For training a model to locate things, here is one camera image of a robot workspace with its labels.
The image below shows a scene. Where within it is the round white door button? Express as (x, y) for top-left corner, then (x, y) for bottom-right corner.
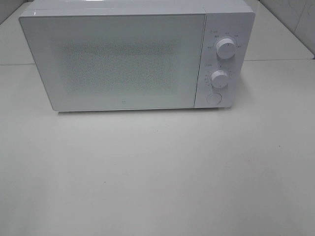
(207, 93), (222, 106)

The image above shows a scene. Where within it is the white microwave knob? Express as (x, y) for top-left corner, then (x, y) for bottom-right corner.
(215, 36), (237, 59)
(210, 70), (229, 89)

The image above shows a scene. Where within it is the white microwave door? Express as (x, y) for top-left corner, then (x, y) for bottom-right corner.
(20, 14), (205, 112)

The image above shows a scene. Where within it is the white microwave oven body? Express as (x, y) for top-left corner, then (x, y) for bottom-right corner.
(19, 0), (255, 110)

